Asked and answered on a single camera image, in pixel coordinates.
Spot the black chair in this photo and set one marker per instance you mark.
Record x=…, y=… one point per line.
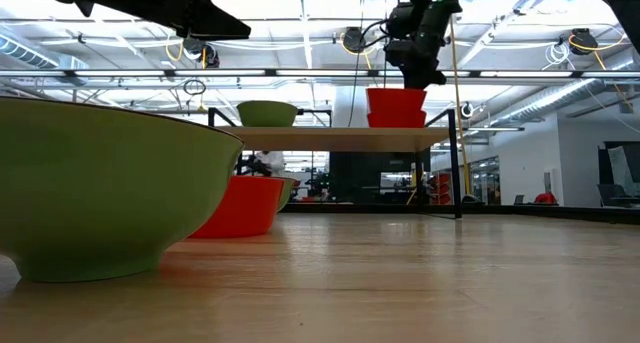
x=617, y=193

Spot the black metal table frame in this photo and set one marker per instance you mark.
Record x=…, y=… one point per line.
x=550, y=213

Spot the small dark laptop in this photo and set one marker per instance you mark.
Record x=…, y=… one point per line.
x=519, y=199

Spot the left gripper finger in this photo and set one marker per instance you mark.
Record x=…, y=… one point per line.
x=210, y=25

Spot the person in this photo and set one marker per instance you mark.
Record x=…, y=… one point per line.
x=274, y=160

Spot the dark cabinet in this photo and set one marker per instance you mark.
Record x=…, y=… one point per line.
x=370, y=175

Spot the long ceiling light bar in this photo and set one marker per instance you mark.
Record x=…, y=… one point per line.
x=325, y=73

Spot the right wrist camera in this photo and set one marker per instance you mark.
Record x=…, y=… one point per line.
x=400, y=20

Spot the red shelving unit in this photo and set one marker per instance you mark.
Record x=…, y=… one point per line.
x=441, y=188

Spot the silver ventilation duct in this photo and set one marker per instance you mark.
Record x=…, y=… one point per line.
x=25, y=53
x=550, y=100

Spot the black metal stand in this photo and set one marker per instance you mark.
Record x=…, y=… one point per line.
x=320, y=111

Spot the red mini bowl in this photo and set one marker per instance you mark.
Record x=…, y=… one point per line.
x=395, y=120
x=240, y=208
x=395, y=100

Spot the wooden shelf with black legs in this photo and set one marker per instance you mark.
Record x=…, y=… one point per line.
x=330, y=139

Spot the red object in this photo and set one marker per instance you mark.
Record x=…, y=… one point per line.
x=545, y=199

